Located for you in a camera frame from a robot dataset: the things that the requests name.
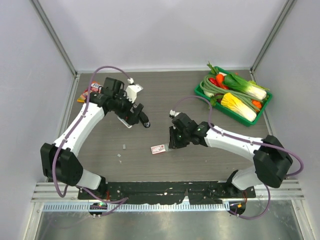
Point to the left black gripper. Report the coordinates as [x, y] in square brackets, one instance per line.
[131, 118]

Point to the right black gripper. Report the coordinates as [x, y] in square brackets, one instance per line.
[174, 143]

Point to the black large stapler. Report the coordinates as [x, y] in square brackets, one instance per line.
[144, 119]

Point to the red staple box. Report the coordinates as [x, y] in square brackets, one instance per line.
[162, 148]

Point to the light blue small stapler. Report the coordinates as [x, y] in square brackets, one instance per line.
[125, 123]

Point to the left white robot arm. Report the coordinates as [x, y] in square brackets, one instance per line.
[60, 159]

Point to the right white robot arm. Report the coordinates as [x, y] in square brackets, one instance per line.
[270, 163]

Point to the orange candy bag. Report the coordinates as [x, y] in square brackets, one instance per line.
[94, 87]

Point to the green long beans toy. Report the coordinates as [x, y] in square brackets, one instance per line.
[211, 89]

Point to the red chili pepper toy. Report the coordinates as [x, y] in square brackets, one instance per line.
[214, 81]

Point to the yellow napa cabbage toy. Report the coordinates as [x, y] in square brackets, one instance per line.
[234, 104]

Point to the green plastic tray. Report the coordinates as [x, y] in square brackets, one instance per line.
[215, 100]

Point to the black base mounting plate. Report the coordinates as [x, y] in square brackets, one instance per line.
[171, 192]

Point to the green bok choy toy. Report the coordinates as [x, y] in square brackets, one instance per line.
[243, 86]

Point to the small orange carrot toy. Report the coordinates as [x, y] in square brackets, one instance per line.
[257, 104]

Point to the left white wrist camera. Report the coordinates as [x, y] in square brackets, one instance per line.
[132, 90]

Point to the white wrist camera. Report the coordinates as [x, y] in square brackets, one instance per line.
[132, 90]
[173, 113]

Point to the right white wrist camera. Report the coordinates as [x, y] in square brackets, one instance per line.
[173, 113]

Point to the white slotted cable duct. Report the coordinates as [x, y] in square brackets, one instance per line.
[125, 208]

